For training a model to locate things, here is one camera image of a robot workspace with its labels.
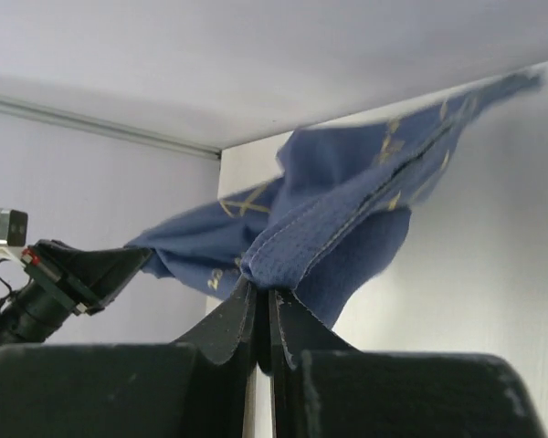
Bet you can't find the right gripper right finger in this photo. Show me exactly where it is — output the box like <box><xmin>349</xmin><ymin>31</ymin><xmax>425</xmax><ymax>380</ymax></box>
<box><xmin>269</xmin><ymin>291</ymin><xmax>547</xmax><ymax>437</ymax></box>

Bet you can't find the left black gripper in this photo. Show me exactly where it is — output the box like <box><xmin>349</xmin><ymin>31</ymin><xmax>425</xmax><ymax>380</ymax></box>
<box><xmin>20</xmin><ymin>239</ymin><xmax>152</xmax><ymax>316</ymax></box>

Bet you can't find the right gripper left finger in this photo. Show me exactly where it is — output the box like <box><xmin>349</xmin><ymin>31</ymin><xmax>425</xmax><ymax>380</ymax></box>
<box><xmin>0</xmin><ymin>280</ymin><xmax>258</xmax><ymax>437</ymax></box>

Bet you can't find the blue fish placemat cloth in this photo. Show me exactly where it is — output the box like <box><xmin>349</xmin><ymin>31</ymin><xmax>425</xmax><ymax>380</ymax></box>
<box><xmin>132</xmin><ymin>70</ymin><xmax>543</xmax><ymax>327</ymax></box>

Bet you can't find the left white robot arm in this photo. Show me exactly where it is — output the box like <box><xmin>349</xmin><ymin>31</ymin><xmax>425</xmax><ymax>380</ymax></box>
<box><xmin>0</xmin><ymin>240</ymin><xmax>152</xmax><ymax>345</ymax></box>

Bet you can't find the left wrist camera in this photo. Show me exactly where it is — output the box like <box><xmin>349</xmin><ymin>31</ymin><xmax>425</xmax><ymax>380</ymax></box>
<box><xmin>0</xmin><ymin>208</ymin><xmax>28</xmax><ymax>265</ymax></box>

